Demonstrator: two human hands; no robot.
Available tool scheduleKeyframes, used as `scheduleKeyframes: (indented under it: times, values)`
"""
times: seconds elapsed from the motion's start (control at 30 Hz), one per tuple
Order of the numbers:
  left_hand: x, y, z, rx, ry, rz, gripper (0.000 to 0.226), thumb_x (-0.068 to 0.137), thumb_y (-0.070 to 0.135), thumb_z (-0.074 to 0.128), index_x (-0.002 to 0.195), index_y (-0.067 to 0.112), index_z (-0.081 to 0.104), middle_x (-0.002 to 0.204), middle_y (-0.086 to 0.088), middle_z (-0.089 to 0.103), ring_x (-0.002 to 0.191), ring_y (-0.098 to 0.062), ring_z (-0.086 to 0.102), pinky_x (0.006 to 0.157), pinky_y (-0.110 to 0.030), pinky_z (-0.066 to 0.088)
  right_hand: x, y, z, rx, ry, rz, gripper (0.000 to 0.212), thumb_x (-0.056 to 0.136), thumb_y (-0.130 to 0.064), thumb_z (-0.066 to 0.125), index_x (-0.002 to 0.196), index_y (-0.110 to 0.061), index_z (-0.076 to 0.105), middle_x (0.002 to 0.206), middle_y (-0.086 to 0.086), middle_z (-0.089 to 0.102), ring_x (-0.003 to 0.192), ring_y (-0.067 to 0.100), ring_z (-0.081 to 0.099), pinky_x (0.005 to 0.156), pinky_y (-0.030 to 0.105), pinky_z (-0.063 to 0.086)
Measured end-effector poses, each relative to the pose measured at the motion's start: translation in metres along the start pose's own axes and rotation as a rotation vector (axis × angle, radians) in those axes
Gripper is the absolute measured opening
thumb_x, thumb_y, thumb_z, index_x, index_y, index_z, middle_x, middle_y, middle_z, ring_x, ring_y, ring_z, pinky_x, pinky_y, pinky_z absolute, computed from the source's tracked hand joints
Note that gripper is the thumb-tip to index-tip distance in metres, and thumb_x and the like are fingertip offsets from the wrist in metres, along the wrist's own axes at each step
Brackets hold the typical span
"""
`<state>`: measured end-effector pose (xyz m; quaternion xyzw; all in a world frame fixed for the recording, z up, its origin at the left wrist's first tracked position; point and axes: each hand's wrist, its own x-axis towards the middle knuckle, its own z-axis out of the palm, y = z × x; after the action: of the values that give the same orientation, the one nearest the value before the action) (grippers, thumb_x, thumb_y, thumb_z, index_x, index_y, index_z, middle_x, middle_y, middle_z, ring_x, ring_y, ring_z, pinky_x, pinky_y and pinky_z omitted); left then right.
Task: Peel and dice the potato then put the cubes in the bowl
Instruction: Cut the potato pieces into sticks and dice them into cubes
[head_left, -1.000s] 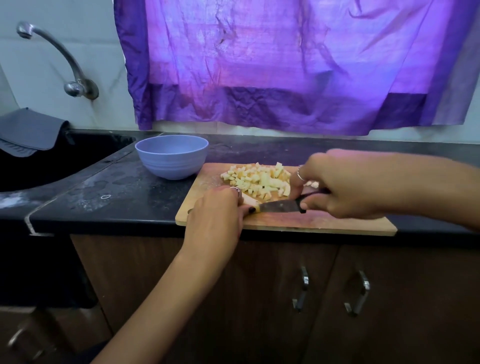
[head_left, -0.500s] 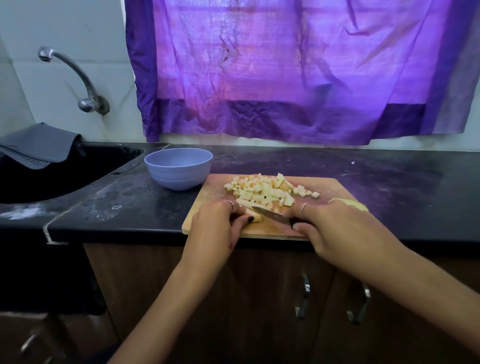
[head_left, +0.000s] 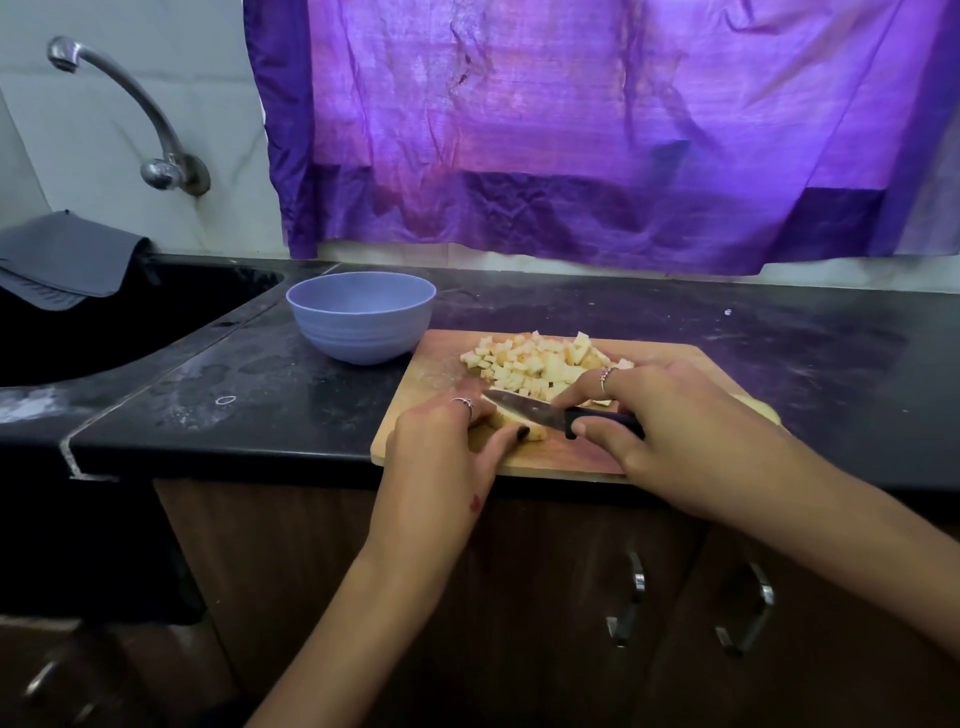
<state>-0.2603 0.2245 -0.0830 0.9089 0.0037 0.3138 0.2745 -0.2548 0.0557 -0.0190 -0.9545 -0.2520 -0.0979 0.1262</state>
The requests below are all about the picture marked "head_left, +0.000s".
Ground person's right forearm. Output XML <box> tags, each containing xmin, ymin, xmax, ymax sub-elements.
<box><xmin>750</xmin><ymin>435</ymin><xmax>960</xmax><ymax>662</ymax></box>

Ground blue bowl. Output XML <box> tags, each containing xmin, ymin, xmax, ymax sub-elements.
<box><xmin>285</xmin><ymin>270</ymin><xmax>440</xmax><ymax>368</ymax></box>

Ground purple cloth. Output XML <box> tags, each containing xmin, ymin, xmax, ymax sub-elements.
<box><xmin>241</xmin><ymin>0</ymin><xmax>960</xmax><ymax>279</ymax></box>

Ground wooden cutting board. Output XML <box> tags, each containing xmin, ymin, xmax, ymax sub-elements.
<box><xmin>370</xmin><ymin>328</ymin><xmax>785</xmax><ymax>483</ymax></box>

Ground person's left hand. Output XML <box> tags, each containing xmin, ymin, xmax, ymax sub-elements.
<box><xmin>367</xmin><ymin>378</ymin><xmax>533</xmax><ymax>579</ymax></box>

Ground pile of diced potato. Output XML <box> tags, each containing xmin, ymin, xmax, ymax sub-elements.
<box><xmin>459</xmin><ymin>330</ymin><xmax>636</xmax><ymax>404</ymax></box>

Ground metal cabinet handle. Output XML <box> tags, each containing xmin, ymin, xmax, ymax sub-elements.
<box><xmin>714</xmin><ymin>561</ymin><xmax>779</xmax><ymax>659</ymax></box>
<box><xmin>604</xmin><ymin>549</ymin><xmax>648</xmax><ymax>650</ymax></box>

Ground dark sink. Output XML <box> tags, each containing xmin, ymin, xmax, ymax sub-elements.
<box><xmin>0</xmin><ymin>258</ymin><xmax>284</xmax><ymax>389</ymax></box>

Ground grey cloth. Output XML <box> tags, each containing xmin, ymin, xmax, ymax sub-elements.
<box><xmin>0</xmin><ymin>210</ymin><xmax>152</xmax><ymax>312</ymax></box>

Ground metal faucet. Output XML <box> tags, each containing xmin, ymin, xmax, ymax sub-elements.
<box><xmin>46</xmin><ymin>36</ymin><xmax>213</xmax><ymax>198</ymax></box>

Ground black handled knife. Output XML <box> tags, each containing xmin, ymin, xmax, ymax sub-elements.
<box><xmin>483</xmin><ymin>387</ymin><xmax>647</xmax><ymax>443</ymax></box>

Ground tan potato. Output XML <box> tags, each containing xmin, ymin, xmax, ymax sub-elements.
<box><xmin>498</xmin><ymin>412</ymin><xmax>551</xmax><ymax>444</ymax></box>

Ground person's right hand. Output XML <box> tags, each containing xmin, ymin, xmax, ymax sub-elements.
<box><xmin>549</xmin><ymin>357</ymin><xmax>797</xmax><ymax>519</ymax></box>

